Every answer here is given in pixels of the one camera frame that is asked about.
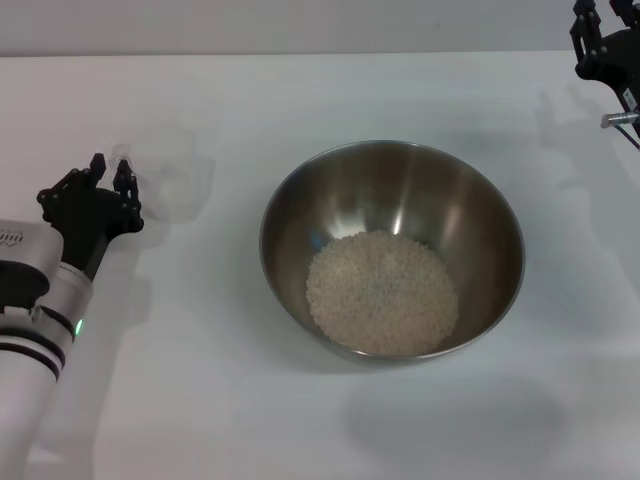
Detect stainless steel mixing bowl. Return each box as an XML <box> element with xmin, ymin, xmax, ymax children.
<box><xmin>258</xmin><ymin>139</ymin><xmax>526</xmax><ymax>371</ymax></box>

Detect white rice grains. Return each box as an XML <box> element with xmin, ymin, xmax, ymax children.
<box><xmin>305</xmin><ymin>229</ymin><xmax>461</xmax><ymax>358</ymax></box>

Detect right gripper cable with plug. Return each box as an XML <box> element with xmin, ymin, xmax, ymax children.
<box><xmin>600</xmin><ymin>111</ymin><xmax>640</xmax><ymax>152</ymax></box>

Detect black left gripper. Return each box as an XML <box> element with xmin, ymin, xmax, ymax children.
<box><xmin>35</xmin><ymin>151</ymin><xmax>147</xmax><ymax>280</ymax></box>

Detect transparent plastic measuring cup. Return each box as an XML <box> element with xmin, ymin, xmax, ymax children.
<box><xmin>111</xmin><ymin>128</ymin><xmax>217</xmax><ymax>224</ymax></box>

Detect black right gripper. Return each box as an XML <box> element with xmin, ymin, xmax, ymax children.
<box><xmin>569</xmin><ymin>0</ymin><xmax>640</xmax><ymax>137</ymax></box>

